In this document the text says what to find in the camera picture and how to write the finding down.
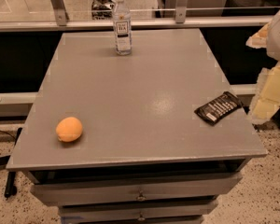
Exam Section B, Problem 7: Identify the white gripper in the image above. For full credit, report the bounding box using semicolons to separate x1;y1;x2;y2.
245;10;280;124

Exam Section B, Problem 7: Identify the clear plastic tea bottle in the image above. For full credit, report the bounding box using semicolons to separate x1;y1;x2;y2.
112;0;132;55

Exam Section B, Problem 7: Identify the black white robot base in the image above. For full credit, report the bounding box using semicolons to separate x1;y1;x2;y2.
91;0;115;20

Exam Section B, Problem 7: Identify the top grey drawer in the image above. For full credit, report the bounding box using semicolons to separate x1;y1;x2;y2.
31;172;242;206

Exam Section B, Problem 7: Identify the grey drawer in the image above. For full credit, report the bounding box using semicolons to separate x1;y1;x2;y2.
59;200;217;224
31;172;242;206

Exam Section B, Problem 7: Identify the grey drawer cabinet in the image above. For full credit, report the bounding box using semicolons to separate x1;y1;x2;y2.
6;28;269;224

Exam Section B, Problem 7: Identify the orange fruit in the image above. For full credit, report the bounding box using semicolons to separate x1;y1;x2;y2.
55;117;83;143

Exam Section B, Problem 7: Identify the black floor stand leg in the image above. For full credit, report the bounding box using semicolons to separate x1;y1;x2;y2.
0;127;23;200

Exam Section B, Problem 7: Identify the metal window rail frame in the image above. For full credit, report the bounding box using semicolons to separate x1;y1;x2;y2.
0;0;280;33

